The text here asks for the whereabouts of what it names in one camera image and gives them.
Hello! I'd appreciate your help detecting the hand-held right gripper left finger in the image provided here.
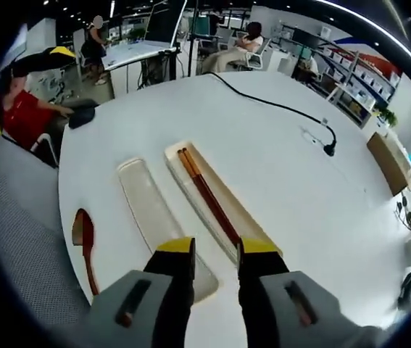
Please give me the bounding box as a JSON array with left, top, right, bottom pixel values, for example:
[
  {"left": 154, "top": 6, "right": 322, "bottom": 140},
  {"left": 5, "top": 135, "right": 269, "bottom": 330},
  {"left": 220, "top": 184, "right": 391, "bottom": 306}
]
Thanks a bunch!
[{"left": 88, "top": 237, "right": 197, "bottom": 348}]

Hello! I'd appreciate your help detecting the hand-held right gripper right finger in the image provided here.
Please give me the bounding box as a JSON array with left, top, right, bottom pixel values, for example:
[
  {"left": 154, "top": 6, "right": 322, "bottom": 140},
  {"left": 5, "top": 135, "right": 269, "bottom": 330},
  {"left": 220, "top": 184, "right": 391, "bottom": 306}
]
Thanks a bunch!
[{"left": 237, "top": 237, "right": 373, "bottom": 348}]

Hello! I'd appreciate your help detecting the beige cutlery case lid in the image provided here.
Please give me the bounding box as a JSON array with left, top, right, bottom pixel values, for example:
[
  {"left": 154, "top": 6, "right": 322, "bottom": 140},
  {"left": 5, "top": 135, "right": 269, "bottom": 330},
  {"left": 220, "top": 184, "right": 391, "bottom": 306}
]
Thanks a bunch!
[{"left": 117, "top": 156, "right": 221, "bottom": 304}]

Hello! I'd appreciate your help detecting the beige cutlery case base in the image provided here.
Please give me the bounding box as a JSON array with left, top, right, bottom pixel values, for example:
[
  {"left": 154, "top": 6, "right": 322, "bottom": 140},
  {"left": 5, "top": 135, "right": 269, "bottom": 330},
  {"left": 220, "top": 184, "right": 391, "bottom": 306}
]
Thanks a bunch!
[{"left": 164, "top": 141, "right": 284, "bottom": 265}]

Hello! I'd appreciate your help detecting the brown wooden spoon utensil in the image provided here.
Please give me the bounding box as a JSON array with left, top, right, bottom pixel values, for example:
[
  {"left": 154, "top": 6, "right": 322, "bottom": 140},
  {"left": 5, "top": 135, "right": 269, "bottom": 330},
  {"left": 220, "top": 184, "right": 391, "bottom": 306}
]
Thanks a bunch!
[{"left": 71, "top": 208, "right": 101, "bottom": 297}]

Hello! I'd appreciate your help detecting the brown wooden chopstick utensil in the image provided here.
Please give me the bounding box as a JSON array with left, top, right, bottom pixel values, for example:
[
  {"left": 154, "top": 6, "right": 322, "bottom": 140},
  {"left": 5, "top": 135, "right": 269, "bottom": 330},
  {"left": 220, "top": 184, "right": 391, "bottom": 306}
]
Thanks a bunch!
[
  {"left": 177, "top": 149, "right": 237, "bottom": 248},
  {"left": 181, "top": 147, "right": 243, "bottom": 244}
]

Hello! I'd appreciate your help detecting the black rounded object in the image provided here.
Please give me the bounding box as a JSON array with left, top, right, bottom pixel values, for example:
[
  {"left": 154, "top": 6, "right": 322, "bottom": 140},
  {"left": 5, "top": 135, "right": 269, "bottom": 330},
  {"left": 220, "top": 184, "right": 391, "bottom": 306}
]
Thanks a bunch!
[{"left": 59, "top": 99, "right": 100, "bottom": 131}]

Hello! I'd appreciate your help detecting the grey mesh office chair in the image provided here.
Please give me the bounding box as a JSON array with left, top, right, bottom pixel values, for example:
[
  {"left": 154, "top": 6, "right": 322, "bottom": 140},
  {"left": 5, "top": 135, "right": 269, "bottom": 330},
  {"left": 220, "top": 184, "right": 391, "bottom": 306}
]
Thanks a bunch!
[{"left": 0, "top": 143, "right": 96, "bottom": 329}]

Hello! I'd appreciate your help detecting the silver laptop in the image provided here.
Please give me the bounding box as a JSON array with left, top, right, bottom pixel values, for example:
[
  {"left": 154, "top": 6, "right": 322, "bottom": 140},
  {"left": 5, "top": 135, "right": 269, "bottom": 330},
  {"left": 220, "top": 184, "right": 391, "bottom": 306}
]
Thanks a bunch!
[{"left": 142, "top": 0, "right": 188, "bottom": 48}]

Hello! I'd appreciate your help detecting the brown cardboard box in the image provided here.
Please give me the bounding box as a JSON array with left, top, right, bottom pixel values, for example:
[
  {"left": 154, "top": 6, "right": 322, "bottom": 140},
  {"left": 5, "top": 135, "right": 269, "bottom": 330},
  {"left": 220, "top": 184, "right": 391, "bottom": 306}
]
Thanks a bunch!
[{"left": 365, "top": 130, "right": 411, "bottom": 197}]

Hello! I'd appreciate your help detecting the small green potted plant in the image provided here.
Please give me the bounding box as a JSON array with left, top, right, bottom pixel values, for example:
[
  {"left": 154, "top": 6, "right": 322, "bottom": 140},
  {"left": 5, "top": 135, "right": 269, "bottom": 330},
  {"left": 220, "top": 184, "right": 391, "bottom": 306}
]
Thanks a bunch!
[{"left": 374, "top": 106, "right": 399, "bottom": 128}]

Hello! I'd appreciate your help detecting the shelf unit with white bins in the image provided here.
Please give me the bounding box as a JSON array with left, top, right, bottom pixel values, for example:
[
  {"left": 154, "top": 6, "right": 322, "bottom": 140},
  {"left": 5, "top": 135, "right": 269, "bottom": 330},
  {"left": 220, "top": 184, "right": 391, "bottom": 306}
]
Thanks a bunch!
[{"left": 312, "top": 34, "right": 404, "bottom": 128}]

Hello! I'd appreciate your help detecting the black power cable with plug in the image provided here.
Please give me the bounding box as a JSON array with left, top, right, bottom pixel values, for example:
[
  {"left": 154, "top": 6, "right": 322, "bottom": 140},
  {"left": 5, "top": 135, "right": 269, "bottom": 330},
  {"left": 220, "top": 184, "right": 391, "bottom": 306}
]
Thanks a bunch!
[{"left": 207, "top": 72, "right": 338, "bottom": 158}]

